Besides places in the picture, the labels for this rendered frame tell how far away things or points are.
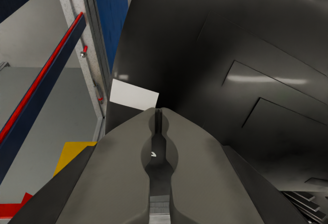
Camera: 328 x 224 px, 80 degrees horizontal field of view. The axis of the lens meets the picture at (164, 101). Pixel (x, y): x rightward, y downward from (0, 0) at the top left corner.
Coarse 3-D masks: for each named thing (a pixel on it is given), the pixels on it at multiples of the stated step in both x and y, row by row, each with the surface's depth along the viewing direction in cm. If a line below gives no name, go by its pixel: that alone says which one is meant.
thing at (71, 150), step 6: (66, 144) 42; (72, 144) 42; (78, 144) 42; (84, 144) 42; (90, 144) 42; (66, 150) 41; (72, 150) 41; (78, 150) 41; (60, 156) 40; (66, 156) 40; (72, 156) 40; (60, 162) 39; (66, 162) 39; (60, 168) 38; (54, 174) 38
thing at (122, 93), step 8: (112, 88) 13; (120, 88) 13; (128, 88) 13; (136, 88) 13; (112, 96) 14; (120, 96) 14; (128, 96) 13; (136, 96) 13; (144, 96) 13; (152, 96) 13; (128, 104) 14; (136, 104) 14; (144, 104) 14; (152, 104) 14
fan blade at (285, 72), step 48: (144, 0) 11; (192, 0) 11; (240, 0) 10; (288, 0) 10; (144, 48) 12; (192, 48) 12; (240, 48) 11; (288, 48) 11; (192, 96) 13; (240, 96) 12; (288, 96) 12; (240, 144) 15; (288, 144) 14
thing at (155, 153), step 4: (152, 148) 16; (156, 148) 16; (160, 148) 15; (164, 148) 15; (152, 152) 16; (156, 152) 16; (160, 152) 16; (152, 156) 16; (156, 156) 16; (160, 156) 16; (152, 160) 16; (156, 160) 16; (160, 160) 16
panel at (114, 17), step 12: (96, 0) 47; (108, 0) 60; (120, 0) 81; (108, 12) 60; (120, 12) 81; (108, 24) 60; (120, 24) 81; (108, 36) 60; (108, 48) 60; (108, 60) 60
